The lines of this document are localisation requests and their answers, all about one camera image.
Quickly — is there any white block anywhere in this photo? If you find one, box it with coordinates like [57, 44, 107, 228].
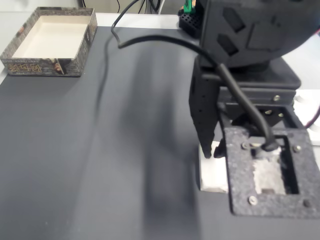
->
[198, 140, 229, 194]

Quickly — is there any patterned cardboard box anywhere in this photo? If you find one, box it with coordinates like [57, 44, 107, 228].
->
[0, 6, 99, 78]

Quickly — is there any white plate with round dents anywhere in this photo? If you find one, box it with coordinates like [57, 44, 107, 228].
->
[291, 89, 320, 146]

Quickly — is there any green clamp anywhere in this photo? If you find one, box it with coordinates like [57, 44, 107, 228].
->
[183, 0, 197, 14]

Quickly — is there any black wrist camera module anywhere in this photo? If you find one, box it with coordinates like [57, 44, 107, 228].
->
[224, 126, 319, 219]

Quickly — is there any red white servo wire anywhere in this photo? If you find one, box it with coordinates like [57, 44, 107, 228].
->
[305, 101, 320, 129]

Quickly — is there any black camera cable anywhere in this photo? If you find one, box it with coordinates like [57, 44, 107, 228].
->
[110, 0, 279, 152]

